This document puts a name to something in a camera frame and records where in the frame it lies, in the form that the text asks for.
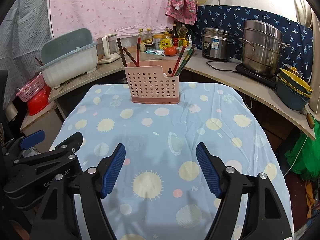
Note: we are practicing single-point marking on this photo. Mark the dark soy sauce bottle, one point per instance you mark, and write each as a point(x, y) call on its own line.
point(174, 35)

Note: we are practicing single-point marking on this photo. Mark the red chopstick gold band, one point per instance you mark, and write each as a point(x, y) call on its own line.
point(138, 50)

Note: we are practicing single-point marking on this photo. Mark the blue patterned tablecloth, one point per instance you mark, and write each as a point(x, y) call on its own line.
point(161, 192)

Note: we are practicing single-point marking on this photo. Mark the dark brown chopstick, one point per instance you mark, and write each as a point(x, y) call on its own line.
point(187, 58)

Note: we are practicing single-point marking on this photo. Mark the red plastic basin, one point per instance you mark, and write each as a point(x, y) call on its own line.
point(39, 101)

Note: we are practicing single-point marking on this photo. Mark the pink perforated utensil holder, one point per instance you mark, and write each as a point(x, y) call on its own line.
point(152, 82)

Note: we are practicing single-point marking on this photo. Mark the clear sauce bottle left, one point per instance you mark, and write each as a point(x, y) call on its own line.
point(141, 40)

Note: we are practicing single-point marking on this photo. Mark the green plastic bag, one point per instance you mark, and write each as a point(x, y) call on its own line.
point(303, 158)

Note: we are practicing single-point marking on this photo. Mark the teal yellow bowl stack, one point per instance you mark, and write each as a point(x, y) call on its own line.
point(293, 91)

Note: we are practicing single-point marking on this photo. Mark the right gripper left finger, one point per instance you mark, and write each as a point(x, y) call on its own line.
point(56, 217)

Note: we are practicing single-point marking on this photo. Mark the pink floral garment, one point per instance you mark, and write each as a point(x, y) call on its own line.
point(184, 11)

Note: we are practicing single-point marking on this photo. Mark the dark maroon chopstick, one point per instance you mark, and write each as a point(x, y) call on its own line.
point(121, 52)
point(130, 56)

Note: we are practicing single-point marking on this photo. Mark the yellow tin can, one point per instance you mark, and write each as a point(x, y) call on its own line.
point(157, 41)

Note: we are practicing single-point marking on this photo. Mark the silver rice cooker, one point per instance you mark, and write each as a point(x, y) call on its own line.
point(216, 44)

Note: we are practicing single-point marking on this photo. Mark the pink plastic basket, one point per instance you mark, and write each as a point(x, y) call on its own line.
point(30, 89)

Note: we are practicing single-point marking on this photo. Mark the cooking oil bottle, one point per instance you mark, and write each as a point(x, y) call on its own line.
point(182, 36)

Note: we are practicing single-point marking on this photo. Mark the white dish drainer teal lid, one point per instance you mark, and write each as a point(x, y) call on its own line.
point(68, 56)

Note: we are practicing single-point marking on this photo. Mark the black induction cooker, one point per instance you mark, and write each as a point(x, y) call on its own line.
point(270, 82)

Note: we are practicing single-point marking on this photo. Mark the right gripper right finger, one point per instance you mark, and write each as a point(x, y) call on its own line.
point(265, 217)

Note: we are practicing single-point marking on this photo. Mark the green chopstick gold band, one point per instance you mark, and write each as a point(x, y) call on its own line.
point(184, 60)

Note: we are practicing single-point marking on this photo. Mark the red tomato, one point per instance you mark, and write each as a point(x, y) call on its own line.
point(170, 51)

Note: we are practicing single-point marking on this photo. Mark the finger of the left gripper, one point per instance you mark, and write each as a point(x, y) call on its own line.
point(72, 143)
point(32, 140)

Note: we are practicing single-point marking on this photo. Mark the stainless steel steamer pot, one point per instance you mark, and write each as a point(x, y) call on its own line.
point(262, 45)

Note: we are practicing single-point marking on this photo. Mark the clear sauce bottle right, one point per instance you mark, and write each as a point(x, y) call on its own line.
point(149, 36)

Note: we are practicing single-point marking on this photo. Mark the white electric kettle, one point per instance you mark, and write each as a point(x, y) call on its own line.
point(107, 49)

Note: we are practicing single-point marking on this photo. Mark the clear sauce bottle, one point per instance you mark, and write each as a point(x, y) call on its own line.
point(141, 40)
point(149, 36)

